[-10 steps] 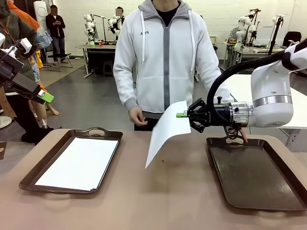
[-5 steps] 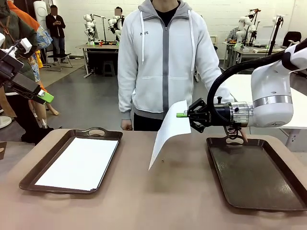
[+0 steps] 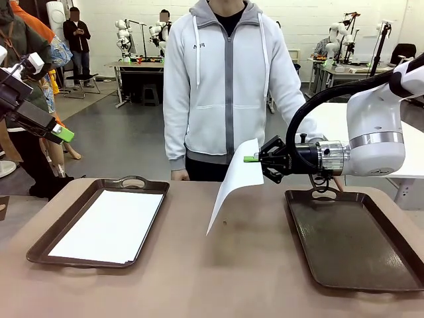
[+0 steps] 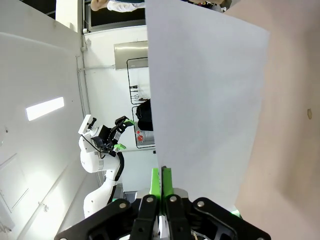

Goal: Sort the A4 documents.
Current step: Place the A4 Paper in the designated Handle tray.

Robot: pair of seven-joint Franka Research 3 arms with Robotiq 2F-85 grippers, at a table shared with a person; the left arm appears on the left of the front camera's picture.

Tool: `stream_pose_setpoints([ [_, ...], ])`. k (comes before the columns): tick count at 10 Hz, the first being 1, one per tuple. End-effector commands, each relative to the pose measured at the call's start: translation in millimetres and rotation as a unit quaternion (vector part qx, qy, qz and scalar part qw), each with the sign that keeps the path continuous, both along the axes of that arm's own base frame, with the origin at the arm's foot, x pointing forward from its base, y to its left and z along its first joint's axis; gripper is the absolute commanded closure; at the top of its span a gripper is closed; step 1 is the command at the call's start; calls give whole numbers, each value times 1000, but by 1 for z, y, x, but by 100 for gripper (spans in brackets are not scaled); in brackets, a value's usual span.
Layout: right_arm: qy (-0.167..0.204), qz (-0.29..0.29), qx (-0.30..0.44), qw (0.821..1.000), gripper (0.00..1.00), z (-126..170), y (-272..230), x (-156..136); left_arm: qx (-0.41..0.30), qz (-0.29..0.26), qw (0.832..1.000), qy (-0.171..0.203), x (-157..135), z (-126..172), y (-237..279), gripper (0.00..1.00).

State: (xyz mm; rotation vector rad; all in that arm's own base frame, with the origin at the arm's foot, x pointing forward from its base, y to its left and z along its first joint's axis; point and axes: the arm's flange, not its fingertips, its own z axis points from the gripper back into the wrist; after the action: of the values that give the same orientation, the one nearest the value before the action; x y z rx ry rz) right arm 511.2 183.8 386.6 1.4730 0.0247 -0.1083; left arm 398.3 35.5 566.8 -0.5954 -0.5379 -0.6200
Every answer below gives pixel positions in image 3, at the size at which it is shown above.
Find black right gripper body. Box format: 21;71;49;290
284;144;320;177

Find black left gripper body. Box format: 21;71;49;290
0;78;58;140

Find white A4 paper sheet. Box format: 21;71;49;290
205;137;266;237
48;189;165;266

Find person's left forearm white sleeve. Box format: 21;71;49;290
281;89;327;143

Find person's right forearm white sleeve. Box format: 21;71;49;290
163;95;190;172

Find white table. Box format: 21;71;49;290
306;101;424;210

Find white round fan base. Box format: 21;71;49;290
0;160;17;180

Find black trousers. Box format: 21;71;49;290
185;155;233;182

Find mannequin in orange floral clothes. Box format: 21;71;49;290
9;0;83;180

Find mannequin in dark coat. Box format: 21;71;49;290
0;0;76;201

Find white grey zip hoodie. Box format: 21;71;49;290
163;0;325;182

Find background person in black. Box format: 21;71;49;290
62;6;92;89

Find dark background work table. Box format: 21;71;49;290
105;60;166;109

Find background workbench with items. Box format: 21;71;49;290
307;56;401;97

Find brown plastic serving tray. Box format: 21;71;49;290
284;189;424;294
25;175;171;270

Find grey stool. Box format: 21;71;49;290
141;83;160;107

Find white tall standing unit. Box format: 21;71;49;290
45;0;70;44

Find seated person in plaid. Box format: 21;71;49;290
313;36;332;60

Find white background humanoid robot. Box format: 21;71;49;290
148;21;172;57
115;19;134;63

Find black tripod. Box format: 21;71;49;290
368;19;395;78

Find black office chair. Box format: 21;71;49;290
390;42;417;66

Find person behind background robot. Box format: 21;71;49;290
158;9;173;50

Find black corrugated cable hose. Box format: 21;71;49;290
286;70;398;148

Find left arm white camera box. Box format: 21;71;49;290
25;52;46;77

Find metal frame chair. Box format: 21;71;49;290
62;72;101;100

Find white robot with black frame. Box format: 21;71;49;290
326;12;360;66

